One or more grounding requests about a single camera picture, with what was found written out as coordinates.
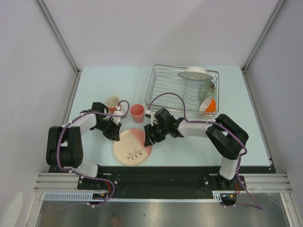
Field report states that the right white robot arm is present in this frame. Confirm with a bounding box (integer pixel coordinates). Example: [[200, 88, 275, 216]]
[[144, 108, 249, 190]]

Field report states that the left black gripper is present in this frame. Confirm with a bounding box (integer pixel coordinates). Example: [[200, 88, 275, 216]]
[[93, 117, 122, 141]]

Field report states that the pink cream branch plate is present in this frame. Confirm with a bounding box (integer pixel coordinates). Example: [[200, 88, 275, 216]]
[[113, 129, 152, 166]]

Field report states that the right aluminium frame post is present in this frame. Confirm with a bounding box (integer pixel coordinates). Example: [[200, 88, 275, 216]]
[[242, 0, 288, 73]]

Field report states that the aluminium frame post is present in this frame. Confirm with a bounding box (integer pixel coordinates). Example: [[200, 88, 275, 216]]
[[242, 0, 288, 73], [35, 0, 80, 75]]

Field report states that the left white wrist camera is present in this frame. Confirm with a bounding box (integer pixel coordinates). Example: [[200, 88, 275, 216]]
[[112, 106, 127, 124]]

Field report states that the left aluminium frame post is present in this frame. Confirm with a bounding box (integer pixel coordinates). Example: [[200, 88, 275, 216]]
[[35, 0, 80, 75]]

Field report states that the white slotted cable duct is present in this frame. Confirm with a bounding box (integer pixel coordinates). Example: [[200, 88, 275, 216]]
[[44, 192, 222, 203]]

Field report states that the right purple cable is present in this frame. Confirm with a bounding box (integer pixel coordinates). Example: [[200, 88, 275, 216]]
[[146, 92, 264, 210]]

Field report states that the orange white bowl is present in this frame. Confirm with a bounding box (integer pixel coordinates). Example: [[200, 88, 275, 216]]
[[199, 96, 216, 113]]

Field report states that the pink plastic cup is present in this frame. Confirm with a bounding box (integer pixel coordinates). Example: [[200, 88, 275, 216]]
[[130, 104, 145, 123]]

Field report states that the white deep plate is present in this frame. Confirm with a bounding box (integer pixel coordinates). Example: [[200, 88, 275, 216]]
[[178, 67, 213, 81]]

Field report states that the metal wire dish rack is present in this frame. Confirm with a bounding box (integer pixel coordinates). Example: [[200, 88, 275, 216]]
[[144, 64, 219, 119]]

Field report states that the green ceramic bowl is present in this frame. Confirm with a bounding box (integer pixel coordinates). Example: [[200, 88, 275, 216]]
[[200, 80, 216, 99]]

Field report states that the orange mug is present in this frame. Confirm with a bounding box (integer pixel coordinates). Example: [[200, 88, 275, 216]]
[[105, 96, 121, 114]]

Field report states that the aluminium front rail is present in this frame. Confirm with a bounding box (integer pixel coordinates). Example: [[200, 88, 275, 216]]
[[34, 173, 292, 193]]

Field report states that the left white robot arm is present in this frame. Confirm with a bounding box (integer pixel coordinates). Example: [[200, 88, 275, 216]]
[[46, 102, 125, 189]]

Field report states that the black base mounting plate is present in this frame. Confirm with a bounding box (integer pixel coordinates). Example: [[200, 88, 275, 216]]
[[48, 165, 247, 201]]

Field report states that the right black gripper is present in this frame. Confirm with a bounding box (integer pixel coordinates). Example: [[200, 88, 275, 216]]
[[144, 122, 169, 147]]

